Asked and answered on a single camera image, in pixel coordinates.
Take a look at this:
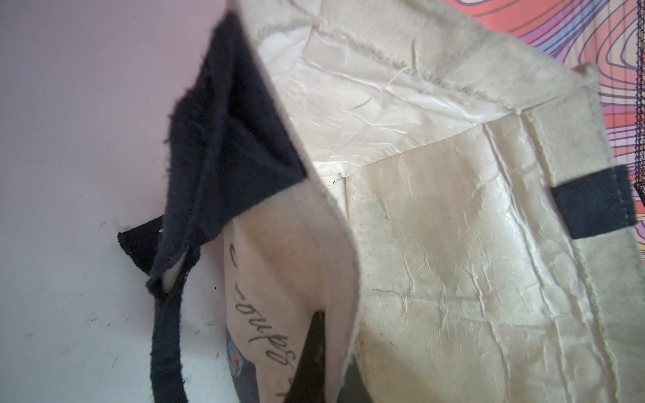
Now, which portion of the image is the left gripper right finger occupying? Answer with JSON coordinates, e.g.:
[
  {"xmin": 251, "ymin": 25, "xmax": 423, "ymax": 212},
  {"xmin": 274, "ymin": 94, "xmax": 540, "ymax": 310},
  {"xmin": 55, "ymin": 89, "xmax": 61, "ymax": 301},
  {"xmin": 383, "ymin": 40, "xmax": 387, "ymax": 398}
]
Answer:
[{"xmin": 339, "ymin": 356, "xmax": 373, "ymax": 403}]

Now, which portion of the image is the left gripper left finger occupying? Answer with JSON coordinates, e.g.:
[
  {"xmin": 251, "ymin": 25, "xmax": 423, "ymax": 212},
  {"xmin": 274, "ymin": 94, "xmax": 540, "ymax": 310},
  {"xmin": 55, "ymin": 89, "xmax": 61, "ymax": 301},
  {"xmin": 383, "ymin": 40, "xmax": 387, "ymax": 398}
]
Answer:
[{"xmin": 284, "ymin": 311, "xmax": 326, "ymax": 403}]

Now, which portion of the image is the beige canvas tote bag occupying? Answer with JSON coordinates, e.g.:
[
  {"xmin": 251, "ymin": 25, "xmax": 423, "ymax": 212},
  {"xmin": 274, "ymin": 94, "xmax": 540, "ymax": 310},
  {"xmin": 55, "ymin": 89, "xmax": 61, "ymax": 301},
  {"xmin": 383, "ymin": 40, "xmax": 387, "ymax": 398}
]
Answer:
[{"xmin": 118, "ymin": 1, "xmax": 644, "ymax": 402}]

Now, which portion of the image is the back black wire basket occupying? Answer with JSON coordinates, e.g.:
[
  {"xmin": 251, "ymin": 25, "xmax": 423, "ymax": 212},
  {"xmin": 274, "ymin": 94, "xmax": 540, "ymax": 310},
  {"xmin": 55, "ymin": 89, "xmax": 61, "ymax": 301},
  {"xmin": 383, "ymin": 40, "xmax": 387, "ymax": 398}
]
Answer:
[{"xmin": 634, "ymin": 0, "xmax": 644, "ymax": 203}]

